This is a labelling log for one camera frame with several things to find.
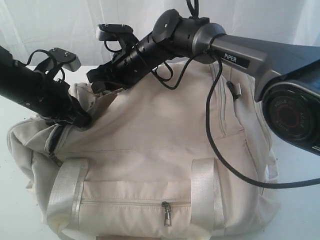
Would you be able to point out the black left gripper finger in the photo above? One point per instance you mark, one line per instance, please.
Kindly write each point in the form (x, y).
(73, 114)

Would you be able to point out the white backdrop curtain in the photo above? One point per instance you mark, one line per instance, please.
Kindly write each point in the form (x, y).
(28, 25)

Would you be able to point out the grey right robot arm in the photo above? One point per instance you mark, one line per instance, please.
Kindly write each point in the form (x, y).
(287, 76)

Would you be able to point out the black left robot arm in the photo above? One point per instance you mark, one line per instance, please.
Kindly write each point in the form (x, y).
(13, 71)

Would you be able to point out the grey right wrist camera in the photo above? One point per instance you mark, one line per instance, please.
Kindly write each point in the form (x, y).
(110, 32)

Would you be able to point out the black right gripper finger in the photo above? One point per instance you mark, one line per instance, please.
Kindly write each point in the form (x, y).
(99, 78)

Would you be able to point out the cream fabric duffel bag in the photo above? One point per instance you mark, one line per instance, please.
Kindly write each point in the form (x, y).
(144, 168)

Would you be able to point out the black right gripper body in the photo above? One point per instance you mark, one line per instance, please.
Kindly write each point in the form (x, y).
(129, 64)

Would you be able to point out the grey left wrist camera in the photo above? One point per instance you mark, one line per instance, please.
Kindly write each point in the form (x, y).
(69, 60)

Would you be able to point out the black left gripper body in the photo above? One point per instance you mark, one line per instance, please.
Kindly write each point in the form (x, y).
(45, 96)

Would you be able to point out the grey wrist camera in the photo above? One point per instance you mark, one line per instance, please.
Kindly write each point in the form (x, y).
(110, 32)
(69, 60)

